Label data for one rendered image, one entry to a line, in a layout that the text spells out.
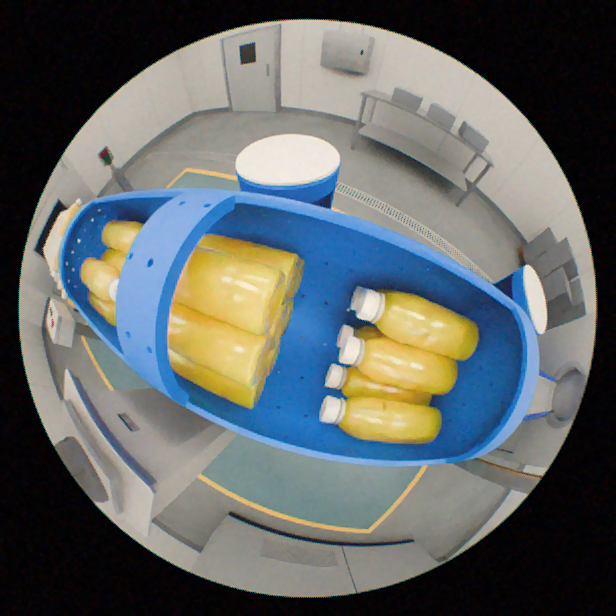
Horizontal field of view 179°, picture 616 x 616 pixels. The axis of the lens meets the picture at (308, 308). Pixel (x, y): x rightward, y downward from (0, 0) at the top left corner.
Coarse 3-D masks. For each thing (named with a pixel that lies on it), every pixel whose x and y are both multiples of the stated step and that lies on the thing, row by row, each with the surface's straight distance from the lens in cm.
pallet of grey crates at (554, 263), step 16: (544, 240) 370; (528, 256) 375; (544, 256) 353; (560, 256) 335; (544, 272) 337; (560, 272) 321; (576, 272) 346; (544, 288) 323; (560, 288) 308; (576, 288) 348; (560, 304) 321; (576, 304) 335; (560, 320) 358
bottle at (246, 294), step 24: (192, 264) 21; (216, 264) 20; (240, 264) 19; (264, 264) 20; (192, 288) 20; (216, 288) 19; (240, 288) 18; (264, 288) 17; (216, 312) 19; (240, 312) 18; (264, 312) 17
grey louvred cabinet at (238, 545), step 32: (224, 544) 174; (256, 544) 185; (288, 544) 200; (320, 544) 217; (352, 544) 244; (384, 544) 269; (416, 544) 291; (224, 576) 160; (256, 576) 169; (288, 576) 179; (320, 576) 191; (352, 576) 206; (384, 576) 224
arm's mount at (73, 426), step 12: (72, 408) 52; (72, 420) 50; (72, 432) 53; (84, 432) 49; (84, 444) 46; (96, 456) 45; (96, 468) 46; (108, 468) 45; (108, 480) 43; (108, 492) 49; (120, 492) 50; (108, 504) 57; (120, 504) 56
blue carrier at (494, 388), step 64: (128, 192) 40; (192, 192) 23; (64, 256) 58; (128, 256) 20; (320, 256) 34; (384, 256) 31; (128, 320) 19; (320, 320) 39; (512, 320) 36; (192, 384) 33; (320, 384) 37; (512, 384) 33; (320, 448) 26; (384, 448) 33; (448, 448) 40
